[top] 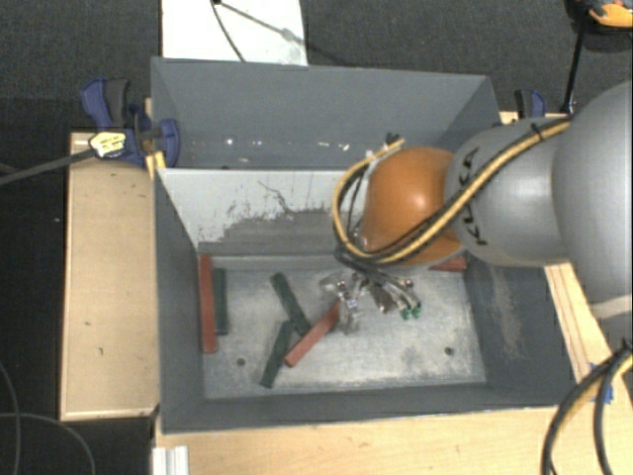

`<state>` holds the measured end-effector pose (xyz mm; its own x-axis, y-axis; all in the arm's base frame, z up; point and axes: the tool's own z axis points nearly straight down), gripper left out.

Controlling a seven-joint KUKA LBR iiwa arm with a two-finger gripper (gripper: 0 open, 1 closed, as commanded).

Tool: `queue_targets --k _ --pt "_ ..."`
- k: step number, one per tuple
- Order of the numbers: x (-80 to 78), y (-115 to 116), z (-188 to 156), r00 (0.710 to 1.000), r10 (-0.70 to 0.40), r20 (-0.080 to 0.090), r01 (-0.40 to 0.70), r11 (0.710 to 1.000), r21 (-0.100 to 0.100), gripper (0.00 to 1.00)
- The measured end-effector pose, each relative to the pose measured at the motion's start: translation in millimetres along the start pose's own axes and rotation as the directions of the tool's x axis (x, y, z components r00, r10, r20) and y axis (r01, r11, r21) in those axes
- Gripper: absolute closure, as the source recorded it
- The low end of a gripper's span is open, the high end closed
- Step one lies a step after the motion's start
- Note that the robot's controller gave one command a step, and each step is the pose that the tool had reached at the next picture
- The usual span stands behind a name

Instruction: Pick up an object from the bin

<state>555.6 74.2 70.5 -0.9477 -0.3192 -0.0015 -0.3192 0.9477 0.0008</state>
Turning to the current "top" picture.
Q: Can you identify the dark green flat block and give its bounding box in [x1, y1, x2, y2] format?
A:
[212, 267, 230, 336]
[258, 320, 295, 390]
[269, 271, 313, 337]

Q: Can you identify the grey metal bin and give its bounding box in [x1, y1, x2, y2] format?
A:
[149, 55, 576, 434]

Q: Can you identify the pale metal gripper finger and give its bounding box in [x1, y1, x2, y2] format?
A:
[337, 292, 366, 336]
[318, 272, 349, 300]

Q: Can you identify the pale wood board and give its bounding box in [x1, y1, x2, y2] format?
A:
[58, 131, 162, 423]

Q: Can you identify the red-brown flat block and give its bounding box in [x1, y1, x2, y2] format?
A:
[198, 253, 220, 355]
[283, 299, 343, 369]
[426, 255, 469, 273]

